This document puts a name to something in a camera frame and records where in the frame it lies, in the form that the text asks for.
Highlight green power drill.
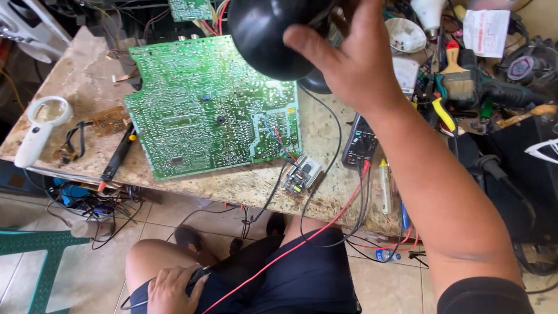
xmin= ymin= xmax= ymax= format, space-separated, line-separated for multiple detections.
xmin=435 ymin=48 xmax=548 ymax=110

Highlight clear bottle with blue cap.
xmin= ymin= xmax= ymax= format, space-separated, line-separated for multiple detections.
xmin=374 ymin=248 xmax=402 ymax=263

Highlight white printed paper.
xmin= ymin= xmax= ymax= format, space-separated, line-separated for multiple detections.
xmin=462 ymin=8 xmax=511 ymax=58

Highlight black bag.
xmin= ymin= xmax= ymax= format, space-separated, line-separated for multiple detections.
xmin=448 ymin=114 xmax=558 ymax=247

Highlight green plastic stool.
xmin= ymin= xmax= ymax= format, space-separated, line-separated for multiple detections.
xmin=0 ymin=229 xmax=91 ymax=314

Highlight small black wired component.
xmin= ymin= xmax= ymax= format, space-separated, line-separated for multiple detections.
xmin=53 ymin=121 xmax=93 ymax=165

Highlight tangle of black cables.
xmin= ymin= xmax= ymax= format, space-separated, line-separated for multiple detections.
xmin=43 ymin=176 xmax=145 ymax=251

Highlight yellow handled pliers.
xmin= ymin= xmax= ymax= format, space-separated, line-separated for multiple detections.
xmin=431 ymin=96 xmax=459 ymax=134

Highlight black lamp base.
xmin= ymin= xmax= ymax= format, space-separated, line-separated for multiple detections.
xmin=298 ymin=69 xmax=333 ymax=95

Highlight black lamp cable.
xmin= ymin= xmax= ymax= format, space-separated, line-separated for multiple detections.
xmin=298 ymin=83 xmax=344 ymax=234

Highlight black round lamp head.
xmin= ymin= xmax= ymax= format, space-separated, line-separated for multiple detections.
xmin=228 ymin=0 xmax=347 ymax=82

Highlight black multimeter probe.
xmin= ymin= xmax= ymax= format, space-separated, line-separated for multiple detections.
xmin=187 ymin=265 xmax=213 ymax=288

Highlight white magnifying glass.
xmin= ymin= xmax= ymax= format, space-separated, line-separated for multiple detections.
xmin=13 ymin=95 xmax=74 ymax=169

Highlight person's left hand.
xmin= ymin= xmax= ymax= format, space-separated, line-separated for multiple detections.
xmin=147 ymin=263 xmax=210 ymax=314

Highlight person's black sleeve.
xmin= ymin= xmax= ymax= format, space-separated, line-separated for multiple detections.
xmin=437 ymin=276 xmax=535 ymax=314

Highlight white tester screwdriver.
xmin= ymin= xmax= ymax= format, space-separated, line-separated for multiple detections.
xmin=378 ymin=159 xmax=393 ymax=215

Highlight large green circuit board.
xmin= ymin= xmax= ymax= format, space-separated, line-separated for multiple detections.
xmin=124 ymin=35 xmax=303 ymax=182

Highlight small brown circuit board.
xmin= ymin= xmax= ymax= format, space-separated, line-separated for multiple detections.
xmin=89 ymin=106 xmax=132 ymax=138

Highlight small grey module board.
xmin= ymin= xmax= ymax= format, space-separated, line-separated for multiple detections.
xmin=283 ymin=153 xmax=323 ymax=196

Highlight black sandal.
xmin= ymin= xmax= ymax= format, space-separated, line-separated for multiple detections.
xmin=174 ymin=224 xmax=204 ymax=254
xmin=265 ymin=212 xmax=287 ymax=239

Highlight white light bulb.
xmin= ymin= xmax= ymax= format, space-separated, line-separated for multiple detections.
xmin=410 ymin=0 xmax=448 ymax=39

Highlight person's dark shorts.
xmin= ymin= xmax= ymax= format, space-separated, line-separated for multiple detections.
xmin=129 ymin=227 xmax=362 ymax=314

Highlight white plastic chair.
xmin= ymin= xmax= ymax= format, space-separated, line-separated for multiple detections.
xmin=0 ymin=0 xmax=73 ymax=64

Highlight wooden paint brush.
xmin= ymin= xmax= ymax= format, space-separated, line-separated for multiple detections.
xmin=439 ymin=40 xmax=477 ymax=102

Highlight black multimeter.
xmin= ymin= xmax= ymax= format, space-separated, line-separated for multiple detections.
xmin=341 ymin=112 xmax=379 ymax=169

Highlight red probe lead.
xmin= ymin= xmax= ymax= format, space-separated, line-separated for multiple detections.
xmin=200 ymin=160 xmax=372 ymax=314

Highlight small green circuit board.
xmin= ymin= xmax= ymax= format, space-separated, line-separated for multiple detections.
xmin=168 ymin=0 xmax=214 ymax=23

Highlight person's right hand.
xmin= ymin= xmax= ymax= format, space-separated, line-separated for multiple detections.
xmin=283 ymin=0 xmax=406 ymax=115

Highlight black soldering iron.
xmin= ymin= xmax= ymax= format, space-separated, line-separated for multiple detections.
xmin=98 ymin=124 xmax=137 ymax=193

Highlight white bowl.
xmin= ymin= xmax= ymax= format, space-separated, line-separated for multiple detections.
xmin=384 ymin=17 xmax=427 ymax=54

